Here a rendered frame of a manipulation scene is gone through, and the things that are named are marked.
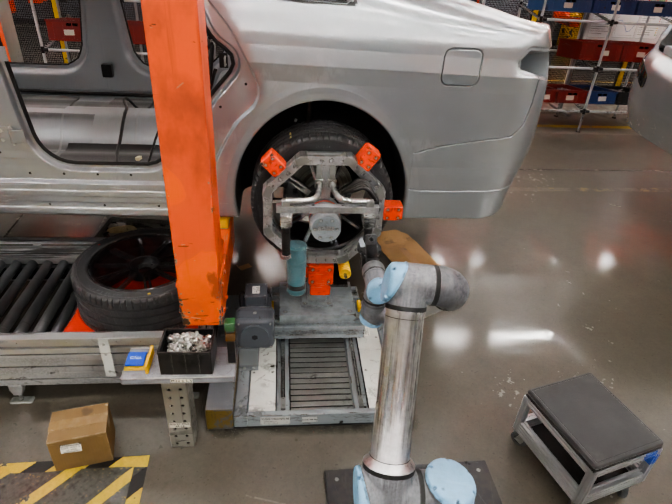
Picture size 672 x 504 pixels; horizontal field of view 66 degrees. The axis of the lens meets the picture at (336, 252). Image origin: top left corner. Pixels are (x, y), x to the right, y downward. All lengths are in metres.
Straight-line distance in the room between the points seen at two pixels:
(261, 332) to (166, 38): 1.31
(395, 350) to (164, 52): 1.11
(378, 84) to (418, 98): 0.19
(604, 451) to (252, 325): 1.50
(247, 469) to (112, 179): 1.40
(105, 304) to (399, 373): 1.47
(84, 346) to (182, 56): 1.37
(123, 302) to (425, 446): 1.48
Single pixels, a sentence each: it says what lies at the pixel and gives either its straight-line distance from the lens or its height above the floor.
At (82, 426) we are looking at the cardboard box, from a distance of 2.44.
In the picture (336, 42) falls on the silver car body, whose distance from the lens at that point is 2.25.
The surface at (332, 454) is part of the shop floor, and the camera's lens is 2.43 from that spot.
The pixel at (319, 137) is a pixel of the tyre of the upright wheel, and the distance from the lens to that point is 2.29.
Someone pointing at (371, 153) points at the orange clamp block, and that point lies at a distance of 2.24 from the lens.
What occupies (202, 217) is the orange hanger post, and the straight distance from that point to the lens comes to 1.94.
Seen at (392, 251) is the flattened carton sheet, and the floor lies 0.01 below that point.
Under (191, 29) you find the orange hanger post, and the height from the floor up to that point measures 1.66.
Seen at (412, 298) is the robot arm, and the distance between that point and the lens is 1.43.
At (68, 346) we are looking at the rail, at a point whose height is 0.34.
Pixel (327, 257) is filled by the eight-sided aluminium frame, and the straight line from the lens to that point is 2.46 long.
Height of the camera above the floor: 1.95
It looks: 32 degrees down
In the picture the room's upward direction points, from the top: 4 degrees clockwise
